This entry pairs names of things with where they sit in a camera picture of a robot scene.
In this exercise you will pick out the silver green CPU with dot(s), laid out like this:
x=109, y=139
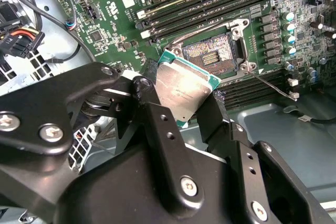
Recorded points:
x=183, y=87

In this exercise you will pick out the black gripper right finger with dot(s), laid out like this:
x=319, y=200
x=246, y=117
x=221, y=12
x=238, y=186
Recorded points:
x=215, y=124

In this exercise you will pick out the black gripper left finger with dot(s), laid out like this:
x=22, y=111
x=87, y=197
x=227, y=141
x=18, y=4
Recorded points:
x=39, y=108

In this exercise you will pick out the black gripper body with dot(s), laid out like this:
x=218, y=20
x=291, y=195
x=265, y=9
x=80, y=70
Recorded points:
x=118, y=195

